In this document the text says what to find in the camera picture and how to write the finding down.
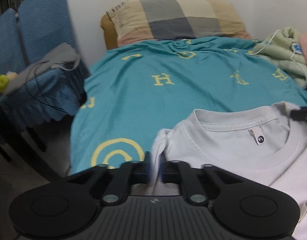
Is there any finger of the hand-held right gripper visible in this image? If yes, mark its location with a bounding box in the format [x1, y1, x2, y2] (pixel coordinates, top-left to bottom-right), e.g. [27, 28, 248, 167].
[290, 106, 307, 121]

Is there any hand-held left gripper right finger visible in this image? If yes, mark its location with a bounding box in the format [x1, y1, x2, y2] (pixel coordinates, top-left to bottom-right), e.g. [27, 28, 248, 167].
[159, 159, 244, 205]

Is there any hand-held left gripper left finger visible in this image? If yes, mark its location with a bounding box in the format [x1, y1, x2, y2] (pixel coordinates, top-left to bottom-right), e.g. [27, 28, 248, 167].
[67, 152, 154, 205]

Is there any white t-shirt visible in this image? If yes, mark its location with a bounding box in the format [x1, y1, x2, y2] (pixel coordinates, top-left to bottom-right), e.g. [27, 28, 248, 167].
[146, 102, 307, 240]

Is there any green cartoon fleece blanket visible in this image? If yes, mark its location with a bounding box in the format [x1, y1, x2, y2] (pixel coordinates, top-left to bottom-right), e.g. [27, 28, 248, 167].
[253, 27, 307, 89]

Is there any teal printed bed sheet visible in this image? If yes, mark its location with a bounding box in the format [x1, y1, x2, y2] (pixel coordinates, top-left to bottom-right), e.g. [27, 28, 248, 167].
[70, 36, 307, 175]

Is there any grey cloth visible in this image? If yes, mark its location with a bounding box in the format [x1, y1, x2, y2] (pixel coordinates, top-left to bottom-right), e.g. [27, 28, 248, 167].
[7, 42, 81, 90]

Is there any checked pillow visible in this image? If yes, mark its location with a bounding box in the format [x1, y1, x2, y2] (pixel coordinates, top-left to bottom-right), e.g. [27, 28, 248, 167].
[106, 0, 251, 46]

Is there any yellow-green plush toy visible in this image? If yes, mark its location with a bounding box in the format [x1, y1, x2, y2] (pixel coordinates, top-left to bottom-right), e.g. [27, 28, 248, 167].
[0, 72, 18, 95]

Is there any blue covered chair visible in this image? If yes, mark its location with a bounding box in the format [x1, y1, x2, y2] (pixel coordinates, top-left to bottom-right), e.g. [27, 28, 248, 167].
[0, 8, 25, 77]
[0, 0, 92, 130]

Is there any white charging cable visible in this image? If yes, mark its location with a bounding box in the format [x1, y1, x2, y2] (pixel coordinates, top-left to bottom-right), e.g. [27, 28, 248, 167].
[252, 29, 307, 82]

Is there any black cable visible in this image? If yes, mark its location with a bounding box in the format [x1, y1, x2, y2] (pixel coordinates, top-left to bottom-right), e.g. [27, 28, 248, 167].
[28, 79, 74, 114]

